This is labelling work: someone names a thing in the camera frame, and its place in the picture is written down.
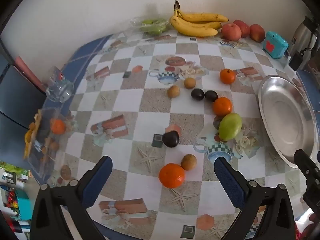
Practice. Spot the yellow banana bunch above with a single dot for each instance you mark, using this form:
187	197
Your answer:
195	27

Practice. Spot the orange mandarin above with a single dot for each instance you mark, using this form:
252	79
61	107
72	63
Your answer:
172	175
222	105
58	126
227	76

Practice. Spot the checkered printed tablecloth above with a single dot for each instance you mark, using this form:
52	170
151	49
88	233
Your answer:
125	100

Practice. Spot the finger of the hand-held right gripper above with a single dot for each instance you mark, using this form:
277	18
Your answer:
301	157
318	156

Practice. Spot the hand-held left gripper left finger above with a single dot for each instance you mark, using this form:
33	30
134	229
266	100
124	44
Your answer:
105	171

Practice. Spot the steel thermos jug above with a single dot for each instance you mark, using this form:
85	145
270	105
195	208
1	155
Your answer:
303	37

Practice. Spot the clear glass mug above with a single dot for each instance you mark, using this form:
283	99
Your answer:
58	85

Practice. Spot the brown round fruit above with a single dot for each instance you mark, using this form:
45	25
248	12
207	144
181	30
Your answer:
173	91
189	82
188	162

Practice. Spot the round metal plate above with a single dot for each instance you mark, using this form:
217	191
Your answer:
287	120

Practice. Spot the small teal box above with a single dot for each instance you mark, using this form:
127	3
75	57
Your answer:
275	45

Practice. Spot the black power adapter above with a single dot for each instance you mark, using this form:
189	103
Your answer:
296	60

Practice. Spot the teal storage box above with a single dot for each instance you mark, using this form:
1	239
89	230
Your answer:
23	205

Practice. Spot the dark avocado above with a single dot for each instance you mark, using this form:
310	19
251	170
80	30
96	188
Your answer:
211	95

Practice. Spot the clear plastic container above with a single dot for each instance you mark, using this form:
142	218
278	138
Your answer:
42	167

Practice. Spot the large pale red apple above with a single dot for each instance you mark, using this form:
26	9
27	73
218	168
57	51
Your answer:
231	31

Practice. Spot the green mango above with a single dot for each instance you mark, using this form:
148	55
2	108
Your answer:
230	126

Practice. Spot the clear bag of green fruit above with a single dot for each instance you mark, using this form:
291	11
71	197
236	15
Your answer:
150	26

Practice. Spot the cluster of small brown longans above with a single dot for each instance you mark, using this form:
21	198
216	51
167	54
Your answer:
53	145

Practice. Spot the red flat board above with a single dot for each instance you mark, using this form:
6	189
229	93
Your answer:
25	72

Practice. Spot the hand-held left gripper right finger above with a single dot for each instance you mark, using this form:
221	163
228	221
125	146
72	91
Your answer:
226	177

